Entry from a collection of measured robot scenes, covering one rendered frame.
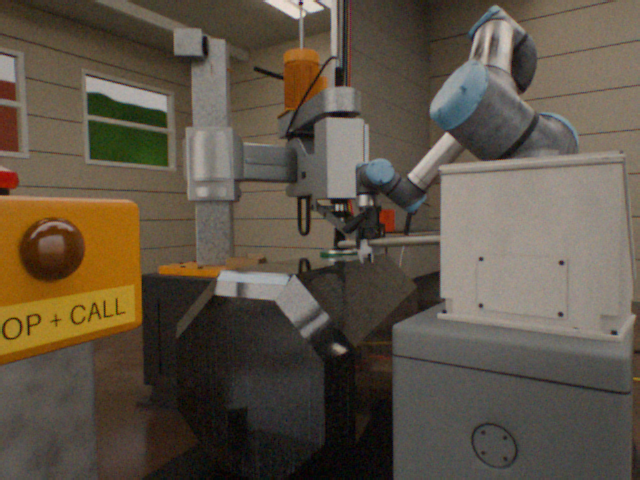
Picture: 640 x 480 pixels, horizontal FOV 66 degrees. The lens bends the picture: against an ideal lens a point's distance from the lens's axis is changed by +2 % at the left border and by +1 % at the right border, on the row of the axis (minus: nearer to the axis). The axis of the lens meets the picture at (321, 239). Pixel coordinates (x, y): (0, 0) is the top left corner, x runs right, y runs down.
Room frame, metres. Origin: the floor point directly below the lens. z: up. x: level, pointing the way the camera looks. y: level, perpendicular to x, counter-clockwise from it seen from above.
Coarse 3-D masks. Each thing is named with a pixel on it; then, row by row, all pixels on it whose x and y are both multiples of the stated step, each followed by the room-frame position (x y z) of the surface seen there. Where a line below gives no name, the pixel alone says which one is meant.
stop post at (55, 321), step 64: (0, 192) 0.27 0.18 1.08; (0, 256) 0.22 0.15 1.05; (128, 256) 0.29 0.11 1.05; (0, 320) 0.22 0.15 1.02; (64, 320) 0.25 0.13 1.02; (128, 320) 0.29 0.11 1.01; (0, 384) 0.24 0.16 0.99; (64, 384) 0.27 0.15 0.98; (0, 448) 0.24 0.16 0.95; (64, 448) 0.27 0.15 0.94
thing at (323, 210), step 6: (312, 204) 2.80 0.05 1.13; (318, 204) 2.79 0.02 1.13; (318, 210) 2.79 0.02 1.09; (324, 210) 2.70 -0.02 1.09; (324, 216) 2.67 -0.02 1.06; (330, 216) 2.61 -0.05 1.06; (348, 216) 2.65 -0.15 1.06; (354, 216) 2.58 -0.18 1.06; (330, 222) 2.60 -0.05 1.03; (336, 222) 2.52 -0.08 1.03; (342, 222) 2.46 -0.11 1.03; (348, 222) 2.65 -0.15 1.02; (348, 234) 2.36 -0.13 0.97; (354, 234) 2.30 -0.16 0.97
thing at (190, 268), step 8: (176, 264) 2.86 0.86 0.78; (184, 264) 2.86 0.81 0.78; (192, 264) 2.85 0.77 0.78; (160, 272) 2.73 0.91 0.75; (168, 272) 2.70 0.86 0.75; (176, 272) 2.68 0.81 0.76; (184, 272) 2.65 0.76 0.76; (192, 272) 2.63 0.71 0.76; (200, 272) 2.60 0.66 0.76; (208, 272) 2.58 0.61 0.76; (216, 272) 2.55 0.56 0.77
